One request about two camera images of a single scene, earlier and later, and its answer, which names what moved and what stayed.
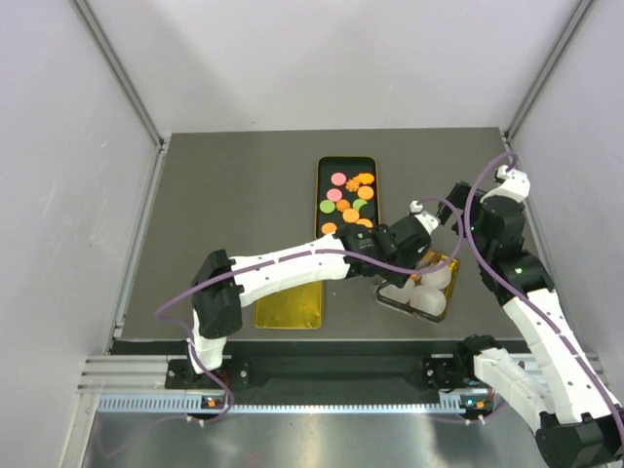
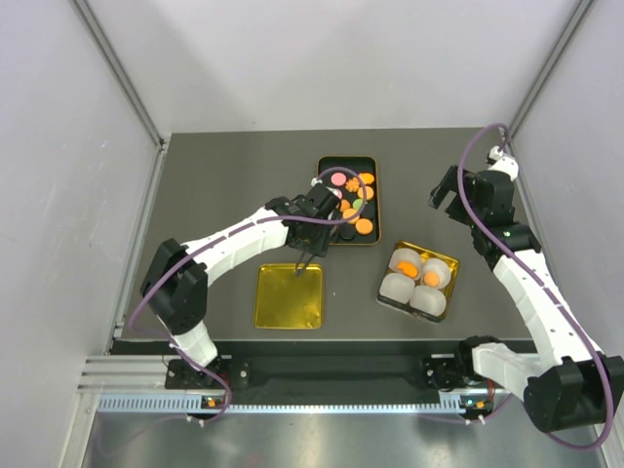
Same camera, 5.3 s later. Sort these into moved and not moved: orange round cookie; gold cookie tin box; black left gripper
Moved: orange round cookie; black left gripper
Not moved: gold cookie tin box
